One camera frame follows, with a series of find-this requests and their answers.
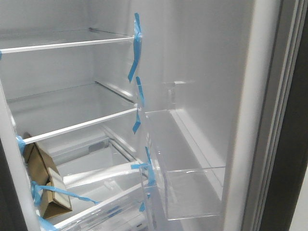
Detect dark grey fridge door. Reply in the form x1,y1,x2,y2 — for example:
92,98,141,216
140,0,308,231

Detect blue tape on door bin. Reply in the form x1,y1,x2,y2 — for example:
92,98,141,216
130,146,156,201

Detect clear plastic door bin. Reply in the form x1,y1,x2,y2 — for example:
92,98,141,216
139,82,225,220

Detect white fridge interior body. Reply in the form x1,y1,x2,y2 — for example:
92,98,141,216
0,0,150,231

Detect middle glass fridge shelf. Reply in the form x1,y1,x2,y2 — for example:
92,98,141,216
7,83,137,144

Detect glass fridge shelf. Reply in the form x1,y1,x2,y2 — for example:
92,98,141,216
0,28,134,54
7,83,137,144

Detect upper glass fridge shelf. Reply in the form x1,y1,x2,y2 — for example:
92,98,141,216
0,28,134,54

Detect middle blue tape strip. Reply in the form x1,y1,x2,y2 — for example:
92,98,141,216
132,77,145,134

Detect blue tape strip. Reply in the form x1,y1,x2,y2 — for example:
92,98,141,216
128,13,142,82
132,77,145,134

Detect upper blue tape strip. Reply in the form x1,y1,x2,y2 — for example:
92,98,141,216
128,13,142,82

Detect clear crisper drawer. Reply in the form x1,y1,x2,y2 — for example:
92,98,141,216
50,164,150,231

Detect brown cardboard box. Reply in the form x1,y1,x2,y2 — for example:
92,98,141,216
24,142,72,219

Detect blue tape on cardboard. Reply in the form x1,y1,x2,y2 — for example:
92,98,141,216
16,135,99,231

